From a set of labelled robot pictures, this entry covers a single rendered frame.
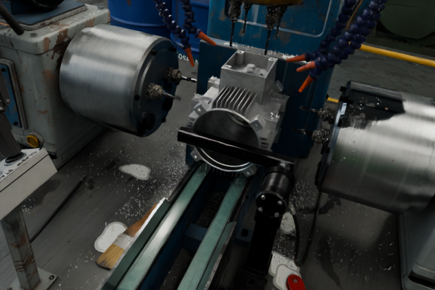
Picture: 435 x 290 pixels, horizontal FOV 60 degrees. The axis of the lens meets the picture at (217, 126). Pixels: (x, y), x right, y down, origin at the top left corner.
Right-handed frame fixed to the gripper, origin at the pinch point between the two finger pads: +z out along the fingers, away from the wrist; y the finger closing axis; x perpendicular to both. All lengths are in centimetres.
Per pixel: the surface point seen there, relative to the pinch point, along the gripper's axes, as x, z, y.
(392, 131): -56, 21, 29
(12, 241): 2.4, 16.7, -6.4
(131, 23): 103, 13, 188
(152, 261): -17.1, 27.6, 1.2
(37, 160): -3.5, 5.7, 0.9
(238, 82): -27.0, 9.9, 35.7
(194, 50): 51, 35, 168
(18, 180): -3.5, 6.3, -3.6
